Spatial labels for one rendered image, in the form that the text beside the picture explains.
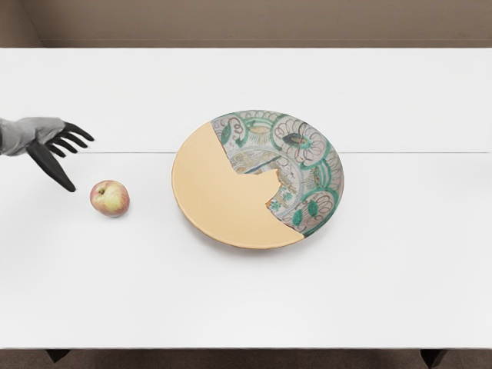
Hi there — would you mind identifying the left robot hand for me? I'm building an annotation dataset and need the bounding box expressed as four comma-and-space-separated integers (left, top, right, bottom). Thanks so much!
0, 116, 95, 194

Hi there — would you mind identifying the patterned tan ceramic plate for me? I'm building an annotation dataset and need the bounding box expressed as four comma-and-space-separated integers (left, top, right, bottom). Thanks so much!
171, 109, 345, 251

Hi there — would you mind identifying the red-yellow apple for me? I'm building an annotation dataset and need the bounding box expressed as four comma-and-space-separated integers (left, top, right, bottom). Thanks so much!
89, 179, 131, 218

